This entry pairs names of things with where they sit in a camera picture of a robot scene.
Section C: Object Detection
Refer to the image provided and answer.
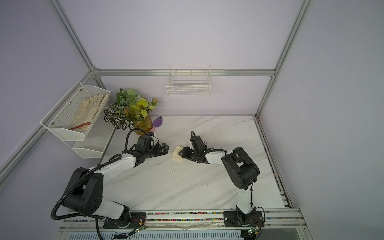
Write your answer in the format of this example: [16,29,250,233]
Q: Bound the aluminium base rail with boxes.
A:
[59,208,308,232]

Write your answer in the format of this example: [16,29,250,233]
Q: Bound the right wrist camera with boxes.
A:
[191,135,206,149]

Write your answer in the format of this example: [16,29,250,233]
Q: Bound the potted plant amber vase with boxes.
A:
[104,89,159,133]

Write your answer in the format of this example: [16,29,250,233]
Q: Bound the white mesh wall shelf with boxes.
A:
[41,82,114,159]

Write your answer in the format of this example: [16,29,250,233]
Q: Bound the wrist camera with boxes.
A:
[191,135,206,149]
[137,135,154,148]

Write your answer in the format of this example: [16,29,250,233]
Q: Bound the purple pink garden trowel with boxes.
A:
[150,117,163,133]

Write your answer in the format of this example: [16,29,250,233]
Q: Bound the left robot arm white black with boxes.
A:
[50,131,170,225]

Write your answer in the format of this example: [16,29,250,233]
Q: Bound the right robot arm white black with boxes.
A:
[173,131,260,216]

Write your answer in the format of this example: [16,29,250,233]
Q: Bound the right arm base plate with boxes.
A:
[223,210,265,227]

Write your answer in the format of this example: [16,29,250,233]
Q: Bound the beige work gloves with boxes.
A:
[70,94,108,132]

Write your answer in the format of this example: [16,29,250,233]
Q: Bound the white wire wall basket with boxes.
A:
[167,65,211,97]

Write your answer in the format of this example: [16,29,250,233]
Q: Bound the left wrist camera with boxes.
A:
[137,135,154,148]

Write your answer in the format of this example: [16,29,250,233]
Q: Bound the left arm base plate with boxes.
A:
[103,212,147,229]

